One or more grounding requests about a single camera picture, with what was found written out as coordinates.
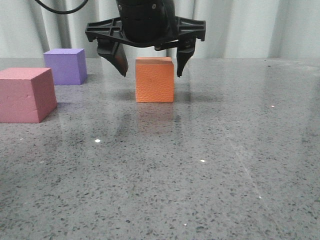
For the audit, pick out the pink-red foam cube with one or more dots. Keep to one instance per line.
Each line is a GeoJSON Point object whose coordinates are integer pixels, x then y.
{"type": "Point", "coordinates": [27, 94]}

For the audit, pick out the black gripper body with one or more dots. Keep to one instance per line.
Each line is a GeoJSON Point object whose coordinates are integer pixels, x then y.
{"type": "Point", "coordinates": [148, 23]}

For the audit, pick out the purple foam cube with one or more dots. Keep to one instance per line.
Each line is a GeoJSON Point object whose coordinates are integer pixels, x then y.
{"type": "Point", "coordinates": [68, 65]}

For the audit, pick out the pale green curtain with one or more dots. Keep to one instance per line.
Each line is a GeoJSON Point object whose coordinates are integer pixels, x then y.
{"type": "Point", "coordinates": [234, 28]}

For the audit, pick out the orange foam cube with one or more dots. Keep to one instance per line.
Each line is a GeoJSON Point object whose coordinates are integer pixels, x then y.
{"type": "Point", "coordinates": [154, 80]}

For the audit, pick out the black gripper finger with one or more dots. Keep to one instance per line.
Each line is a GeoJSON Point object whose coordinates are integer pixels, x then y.
{"type": "Point", "coordinates": [185, 51]}
{"type": "Point", "coordinates": [114, 53]}

